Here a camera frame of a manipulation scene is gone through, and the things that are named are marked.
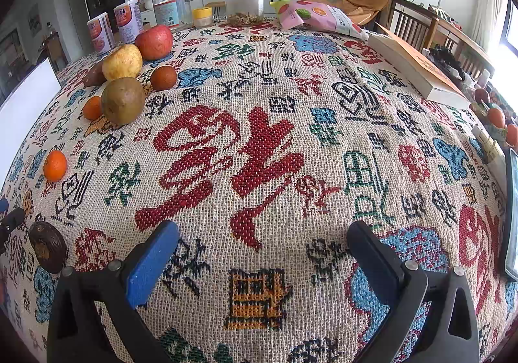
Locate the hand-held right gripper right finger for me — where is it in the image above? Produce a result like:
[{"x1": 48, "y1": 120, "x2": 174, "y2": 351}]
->
[{"x1": 347, "y1": 221, "x2": 480, "y2": 363}]

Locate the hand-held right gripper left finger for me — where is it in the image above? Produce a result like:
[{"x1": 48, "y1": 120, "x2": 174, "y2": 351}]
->
[{"x1": 47, "y1": 220, "x2": 180, "y2": 363}]

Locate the white board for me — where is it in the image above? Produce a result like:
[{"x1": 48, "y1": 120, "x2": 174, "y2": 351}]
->
[{"x1": 0, "y1": 56, "x2": 62, "y2": 189}]

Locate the purple sweet potato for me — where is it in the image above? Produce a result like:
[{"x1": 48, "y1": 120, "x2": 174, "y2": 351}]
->
[{"x1": 83, "y1": 62, "x2": 107, "y2": 87}]

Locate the dark brown wrinkled fruit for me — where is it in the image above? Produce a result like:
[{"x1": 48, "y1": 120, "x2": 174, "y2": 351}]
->
[{"x1": 28, "y1": 221, "x2": 67, "y2": 274}]

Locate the small tangerine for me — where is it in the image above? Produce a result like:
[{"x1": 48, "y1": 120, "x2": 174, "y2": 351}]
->
[
  {"x1": 83, "y1": 96, "x2": 103, "y2": 121},
  {"x1": 43, "y1": 150, "x2": 68, "y2": 182}
]

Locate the dark tablet screen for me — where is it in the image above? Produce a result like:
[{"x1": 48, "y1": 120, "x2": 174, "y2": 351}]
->
[{"x1": 500, "y1": 148, "x2": 518, "y2": 282}]

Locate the printed woven tablecloth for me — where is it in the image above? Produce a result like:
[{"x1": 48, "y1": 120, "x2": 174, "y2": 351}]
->
[{"x1": 0, "y1": 17, "x2": 518, "y2": 363}]

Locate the brown green pear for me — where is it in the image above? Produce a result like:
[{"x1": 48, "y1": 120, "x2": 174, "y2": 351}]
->
[{"x1": 100, "y1": 77, "x2": 146, "y2": 126}]

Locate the small brown round fruit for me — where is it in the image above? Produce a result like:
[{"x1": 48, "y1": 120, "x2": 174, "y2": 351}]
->
[{"x1": 151, "y1": 65, "x2": 178, "y2": 91}]

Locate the yellow pear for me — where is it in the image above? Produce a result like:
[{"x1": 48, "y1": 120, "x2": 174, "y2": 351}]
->
[{"x1": 102, "y1": 44, "x2": 143, "y2": 82}]

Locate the orange label tin can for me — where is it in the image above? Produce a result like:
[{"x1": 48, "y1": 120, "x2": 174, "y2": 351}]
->
[{"x1": 87, "y1": 12, "x2": 113, "y2": 55}]

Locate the white book orange cover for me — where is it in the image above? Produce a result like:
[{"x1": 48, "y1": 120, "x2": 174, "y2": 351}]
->
[{"x1": 367, "y1": 22, "x2": 472, "y2": 108}]

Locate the black cloth heap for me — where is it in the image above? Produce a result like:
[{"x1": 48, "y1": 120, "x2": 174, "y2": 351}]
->
[{"x1": 429, "y1": 45, "x2": 466, "y2": 76}]

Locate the purple label tin can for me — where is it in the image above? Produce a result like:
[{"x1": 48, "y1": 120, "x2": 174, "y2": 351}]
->
[{"x1": 113, "y1": 0, "x2": 144, "y2": 44}]

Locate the dark wooden chair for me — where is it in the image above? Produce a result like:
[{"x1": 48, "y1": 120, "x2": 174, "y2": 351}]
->
[{"x1": 386, "y1": 0, "x2": 438, "y2": 48}]

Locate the small yellow lid jar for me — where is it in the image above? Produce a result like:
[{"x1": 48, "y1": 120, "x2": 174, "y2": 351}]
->
[{"x1": 192, "y1": 7, "x2": 213, "y2": 28}]

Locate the pink fruit print snack bag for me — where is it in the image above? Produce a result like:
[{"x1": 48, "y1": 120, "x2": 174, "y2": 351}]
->
[{"x1": 279, "y1": 0, "x2": 375, "y2": 40}]

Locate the glass jar with gold lid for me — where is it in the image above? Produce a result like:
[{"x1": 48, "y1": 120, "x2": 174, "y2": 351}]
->
[{"x1": 152, "y1": 0, "x2": 191, "y2": 28}]

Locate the orange sofa cushion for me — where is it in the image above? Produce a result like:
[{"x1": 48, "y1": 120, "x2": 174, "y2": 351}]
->
[{"x1": 303, "y1": 0, "x2": 390, "y2": 28}]

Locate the clear plastic jar black lid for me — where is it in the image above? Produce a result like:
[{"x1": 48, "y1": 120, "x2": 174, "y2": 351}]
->
[{"x1": 224, "y1": 0, "x2": 265, "y2": 27}]

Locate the framed wall picture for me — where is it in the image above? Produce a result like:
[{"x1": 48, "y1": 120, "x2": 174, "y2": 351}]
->
[{"x1": 28, "y1": 4, "x2": 42, "y2": 32}]

